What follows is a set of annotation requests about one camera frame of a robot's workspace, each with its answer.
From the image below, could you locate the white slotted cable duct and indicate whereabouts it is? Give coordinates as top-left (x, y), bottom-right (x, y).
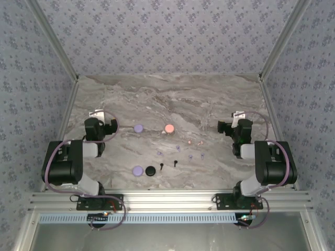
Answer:
top-left (38, 212), bottom-right (238, 224)

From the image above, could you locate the aluminium table side rail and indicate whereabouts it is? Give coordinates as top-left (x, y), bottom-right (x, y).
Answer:
top-left (259, 78), bottom-right (300, 191)
top-left (39, 78), bottom-right (81, 193)

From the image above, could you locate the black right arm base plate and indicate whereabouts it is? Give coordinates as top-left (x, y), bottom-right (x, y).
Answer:
top-left (215, 193), bottom-right (264, 211)

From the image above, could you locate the aluminium lower frame rail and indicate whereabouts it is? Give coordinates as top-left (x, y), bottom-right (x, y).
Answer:
top-left (12, 211), bottom-right (41, 251)
top-left (299, 211), bottom-right (327, 251)

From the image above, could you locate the grey metal base panel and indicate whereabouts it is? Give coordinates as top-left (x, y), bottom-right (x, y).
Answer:
top-left (27, 222), bottom-right (312, 251)

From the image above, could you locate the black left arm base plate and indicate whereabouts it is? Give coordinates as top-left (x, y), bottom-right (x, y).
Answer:
top-left (76, 193), bottom-right (124, 211)

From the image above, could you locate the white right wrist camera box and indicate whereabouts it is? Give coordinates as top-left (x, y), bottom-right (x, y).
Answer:
top-left (231, 110), bottom-right (247, 128)

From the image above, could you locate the small black circuit board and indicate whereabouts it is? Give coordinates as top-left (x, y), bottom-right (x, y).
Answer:
top-left (237, 213), bottom-right (256, 226)
top-left (87, 212), bottom-right (109, 222)

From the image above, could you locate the aluminium frame post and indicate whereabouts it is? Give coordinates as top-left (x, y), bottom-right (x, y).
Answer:
top-left (26, 0), bottom-right (81, 83)
top-left (258, 0), bottom-right (315, 83)

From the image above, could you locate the wide aluminium mounting rail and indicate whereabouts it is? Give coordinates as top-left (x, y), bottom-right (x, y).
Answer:
top-left (28, 190), bottom-right (314, 212)

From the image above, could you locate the thin aluminium table end rail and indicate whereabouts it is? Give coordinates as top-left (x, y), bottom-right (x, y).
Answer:
top-left (77, 73), bottom-right (262, 78)

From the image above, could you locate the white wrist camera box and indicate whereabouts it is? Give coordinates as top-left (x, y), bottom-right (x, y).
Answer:
top-left (88, 109), bottom-right (107, 122)
top-left (231, 110), bottom-right (247, 128)

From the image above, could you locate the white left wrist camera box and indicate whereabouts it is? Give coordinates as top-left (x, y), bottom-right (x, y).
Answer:
top-left (88, 109), bottom-right (107, 122)

